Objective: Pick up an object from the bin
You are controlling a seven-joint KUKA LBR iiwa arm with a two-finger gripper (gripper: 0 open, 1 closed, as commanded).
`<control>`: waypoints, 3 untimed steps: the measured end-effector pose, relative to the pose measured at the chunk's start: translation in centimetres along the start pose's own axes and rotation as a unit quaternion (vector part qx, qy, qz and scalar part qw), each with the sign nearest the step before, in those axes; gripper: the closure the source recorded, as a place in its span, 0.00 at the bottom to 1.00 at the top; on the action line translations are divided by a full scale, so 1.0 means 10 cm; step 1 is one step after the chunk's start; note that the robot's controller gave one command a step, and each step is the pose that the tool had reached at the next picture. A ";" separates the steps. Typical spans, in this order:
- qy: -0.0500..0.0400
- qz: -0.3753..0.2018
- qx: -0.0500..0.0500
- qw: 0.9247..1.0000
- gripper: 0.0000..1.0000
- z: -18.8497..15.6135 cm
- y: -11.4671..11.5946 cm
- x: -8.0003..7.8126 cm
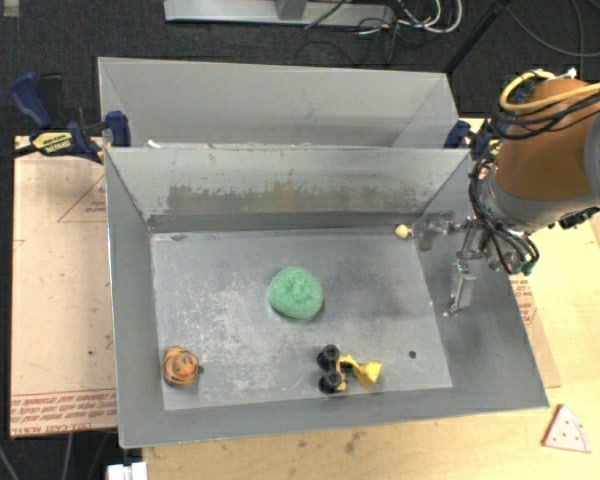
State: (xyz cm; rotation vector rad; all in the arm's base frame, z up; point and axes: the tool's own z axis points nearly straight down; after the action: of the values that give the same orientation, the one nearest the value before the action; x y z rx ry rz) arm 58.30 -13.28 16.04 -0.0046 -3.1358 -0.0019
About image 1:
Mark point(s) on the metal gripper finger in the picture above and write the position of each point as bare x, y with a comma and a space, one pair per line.
437, 225
461, 288

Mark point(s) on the small beige ball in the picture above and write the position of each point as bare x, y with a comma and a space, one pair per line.
403, 231

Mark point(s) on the yellow toy vehicle, black wheels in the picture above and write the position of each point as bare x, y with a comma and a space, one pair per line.
350, 369

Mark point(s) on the green round sponge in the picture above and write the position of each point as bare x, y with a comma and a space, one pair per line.
296, 294

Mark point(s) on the grey metal bin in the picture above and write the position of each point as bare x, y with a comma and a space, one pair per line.
280, 268

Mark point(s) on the pink triangular sanding sheet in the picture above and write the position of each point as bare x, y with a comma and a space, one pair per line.
566, 432

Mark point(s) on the orange striped toy ball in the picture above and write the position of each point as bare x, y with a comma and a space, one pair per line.
180, 366

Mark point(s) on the brown cardboard board, red print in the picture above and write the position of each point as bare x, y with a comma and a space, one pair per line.
60, 278

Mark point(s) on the black cylinder on white bracket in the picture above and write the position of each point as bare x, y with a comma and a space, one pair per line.
580, 218

